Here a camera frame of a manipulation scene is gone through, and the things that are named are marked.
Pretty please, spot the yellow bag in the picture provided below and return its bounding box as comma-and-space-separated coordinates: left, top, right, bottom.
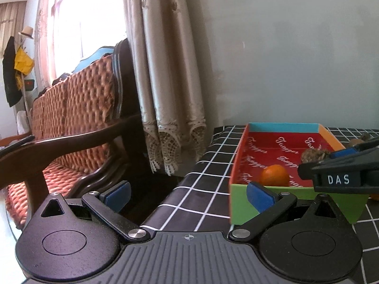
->
14, 47, 36, 76

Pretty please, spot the brown rough fruit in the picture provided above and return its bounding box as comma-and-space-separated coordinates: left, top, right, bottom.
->
301, 148, 331, 164

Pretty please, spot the colourful cardboard box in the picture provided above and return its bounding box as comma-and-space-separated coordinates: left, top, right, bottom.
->
229, 122, 370, 226

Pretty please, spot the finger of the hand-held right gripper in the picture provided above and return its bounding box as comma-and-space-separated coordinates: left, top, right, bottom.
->
297, 151, 379, 196
329, 138, 379, 160

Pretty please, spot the beige lace-trimmed curtain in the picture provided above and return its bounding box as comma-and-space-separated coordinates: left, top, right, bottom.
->
122, 0, 208, 176

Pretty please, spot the brown kiwi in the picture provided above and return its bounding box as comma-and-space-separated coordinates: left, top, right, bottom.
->
347, 138, 367, 149

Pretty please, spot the coat rack pole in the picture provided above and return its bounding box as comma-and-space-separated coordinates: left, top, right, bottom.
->
17, 37, 34, 126

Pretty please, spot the black coat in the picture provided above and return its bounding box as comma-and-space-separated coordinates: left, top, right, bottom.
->
2, 36, 23, 107

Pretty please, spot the black white checked tablecloth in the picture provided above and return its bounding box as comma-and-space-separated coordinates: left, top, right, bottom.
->
139, 125, 379, 284

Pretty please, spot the straw hat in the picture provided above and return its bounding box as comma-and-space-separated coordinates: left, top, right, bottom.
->
18, 26, 35, 39

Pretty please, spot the blue panel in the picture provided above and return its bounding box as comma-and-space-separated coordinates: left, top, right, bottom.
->
72, 46, 115, 73

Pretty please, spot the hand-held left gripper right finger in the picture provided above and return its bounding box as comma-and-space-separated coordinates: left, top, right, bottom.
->
228, 182, 347, 241

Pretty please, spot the wooden sofa with woven cushion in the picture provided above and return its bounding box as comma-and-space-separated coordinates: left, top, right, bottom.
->
0, 38, 150, 233

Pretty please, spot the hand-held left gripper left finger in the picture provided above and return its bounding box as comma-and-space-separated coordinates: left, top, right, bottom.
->
32, 180, 150, 241

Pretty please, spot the sheer window curtain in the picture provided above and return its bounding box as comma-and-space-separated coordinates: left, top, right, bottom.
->
33, 0, 61, 91

